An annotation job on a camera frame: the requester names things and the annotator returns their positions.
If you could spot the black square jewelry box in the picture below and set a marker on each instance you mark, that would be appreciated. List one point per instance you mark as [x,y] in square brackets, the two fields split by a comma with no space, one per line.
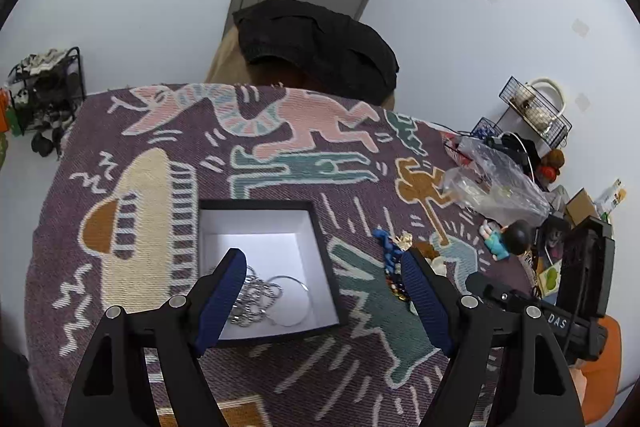
[283,244]

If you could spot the patterned purple woven blanket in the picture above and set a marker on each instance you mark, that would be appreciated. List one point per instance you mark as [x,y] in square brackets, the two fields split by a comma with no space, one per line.
[153,179]

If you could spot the gold butterfly hair clip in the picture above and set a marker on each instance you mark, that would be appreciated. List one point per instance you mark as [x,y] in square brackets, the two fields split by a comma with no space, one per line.
[404,241]

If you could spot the clear plastic bag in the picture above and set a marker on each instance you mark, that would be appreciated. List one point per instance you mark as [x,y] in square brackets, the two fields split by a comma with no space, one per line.
[492,184]

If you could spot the orange plush toy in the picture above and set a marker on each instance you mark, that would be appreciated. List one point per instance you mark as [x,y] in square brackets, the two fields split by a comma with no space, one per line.
[551,165]

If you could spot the small cartoon figurine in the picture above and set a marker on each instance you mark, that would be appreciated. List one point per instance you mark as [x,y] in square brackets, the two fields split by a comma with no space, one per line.
[513,240]

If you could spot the black shoe rack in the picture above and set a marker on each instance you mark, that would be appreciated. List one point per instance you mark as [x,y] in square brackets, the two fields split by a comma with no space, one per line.
[43,94]

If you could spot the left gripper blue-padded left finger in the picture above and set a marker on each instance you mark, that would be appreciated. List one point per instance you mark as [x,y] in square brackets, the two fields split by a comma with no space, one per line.
[112,386]

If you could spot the person's right hand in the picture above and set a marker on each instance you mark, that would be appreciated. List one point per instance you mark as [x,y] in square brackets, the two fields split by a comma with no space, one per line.
[580,382]

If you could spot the black wire basket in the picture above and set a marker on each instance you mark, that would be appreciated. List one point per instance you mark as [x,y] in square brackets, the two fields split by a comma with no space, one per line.
[541,104]

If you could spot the black jacket on chair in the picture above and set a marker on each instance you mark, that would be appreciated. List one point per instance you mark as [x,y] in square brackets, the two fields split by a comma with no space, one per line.
[275,25]

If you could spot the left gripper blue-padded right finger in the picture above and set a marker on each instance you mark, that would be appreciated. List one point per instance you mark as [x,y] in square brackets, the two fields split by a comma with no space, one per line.
[534,386]

